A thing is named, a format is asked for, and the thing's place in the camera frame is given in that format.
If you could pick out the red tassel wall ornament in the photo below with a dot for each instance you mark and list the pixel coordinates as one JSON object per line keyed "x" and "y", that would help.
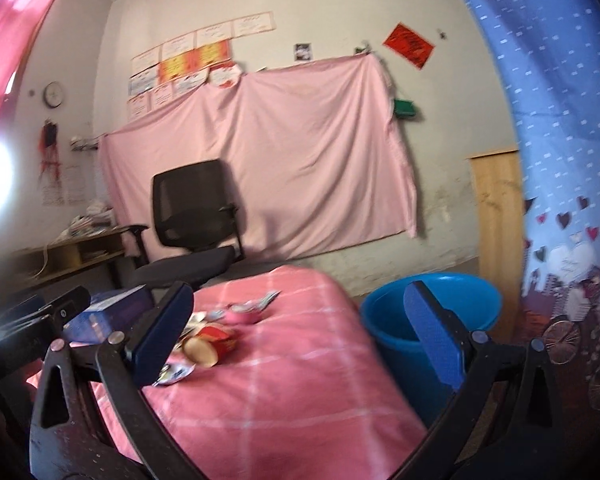
{"x": 49, "y": 154}

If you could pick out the green hanging basket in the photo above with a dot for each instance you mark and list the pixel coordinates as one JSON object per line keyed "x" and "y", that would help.
{"x": 404, "y": 110}

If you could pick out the round wall clock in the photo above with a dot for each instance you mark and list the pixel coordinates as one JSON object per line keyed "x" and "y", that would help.
{"x": 53, "y": 95}

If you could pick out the red diamond wall poster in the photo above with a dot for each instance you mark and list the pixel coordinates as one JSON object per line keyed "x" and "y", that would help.
{"x": 410, "y": 45}

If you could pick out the red paper cup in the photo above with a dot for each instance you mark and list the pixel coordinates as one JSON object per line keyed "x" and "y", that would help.
{"x": 209, "y": 345}

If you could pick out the stack of books papers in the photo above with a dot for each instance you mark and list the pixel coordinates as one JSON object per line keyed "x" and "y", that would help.
{"x": 98, "y": 217}

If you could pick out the blue plastic bucket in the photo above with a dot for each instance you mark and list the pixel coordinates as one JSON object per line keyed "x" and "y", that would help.
{"x": 475, "y": 301}

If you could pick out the pink wall sheet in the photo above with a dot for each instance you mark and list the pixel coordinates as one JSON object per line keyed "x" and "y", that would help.
{"x": 313, "y": 154}

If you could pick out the white earbud case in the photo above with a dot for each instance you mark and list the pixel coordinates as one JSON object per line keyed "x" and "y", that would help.
{"x": 197, "y": 318}

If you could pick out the wooden cabinet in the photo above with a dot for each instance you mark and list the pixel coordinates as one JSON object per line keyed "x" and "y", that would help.
{"x": 497, "y": 181}

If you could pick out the blue cardboard box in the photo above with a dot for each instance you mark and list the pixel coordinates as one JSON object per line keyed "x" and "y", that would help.
{"x": 107, "y": 313}

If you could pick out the blue cartoon curtain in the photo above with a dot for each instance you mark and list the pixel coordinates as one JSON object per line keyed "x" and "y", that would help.
{"x": 548, "y": 55}

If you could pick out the white long wrapper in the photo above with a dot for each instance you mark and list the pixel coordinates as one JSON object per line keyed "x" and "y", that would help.
{"x": 255, "y": 305}

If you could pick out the wooden desk shelf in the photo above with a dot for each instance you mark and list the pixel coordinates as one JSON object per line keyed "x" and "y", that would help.
{"x": 36, "y": 268}

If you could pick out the small dark photo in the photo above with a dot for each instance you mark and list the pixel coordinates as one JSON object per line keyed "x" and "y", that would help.
{"x": 303, "y": 53}

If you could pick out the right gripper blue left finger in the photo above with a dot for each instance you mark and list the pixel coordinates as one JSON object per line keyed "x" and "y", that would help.
{"x": 134, "y": 359}

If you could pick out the wall certificates group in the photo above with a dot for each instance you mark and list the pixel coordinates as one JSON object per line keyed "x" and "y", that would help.
{"x": 184, "y": 63}

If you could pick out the pink checkered table cloth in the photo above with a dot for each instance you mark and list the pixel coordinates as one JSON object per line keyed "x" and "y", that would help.
{"x": 302, "y": 396}

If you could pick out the black office chair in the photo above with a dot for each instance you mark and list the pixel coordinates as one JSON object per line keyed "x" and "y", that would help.
{"x": 191, "y": 209}

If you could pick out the wall calendar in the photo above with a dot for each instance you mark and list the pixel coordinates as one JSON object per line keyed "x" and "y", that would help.
{"x": 62, "y": 186}

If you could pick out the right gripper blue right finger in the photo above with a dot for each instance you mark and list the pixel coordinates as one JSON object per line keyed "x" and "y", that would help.
{"x": 450, "y": 346}

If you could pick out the blue snack wrapper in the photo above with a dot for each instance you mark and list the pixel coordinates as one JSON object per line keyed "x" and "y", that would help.
{"x": 173, "y": 372}

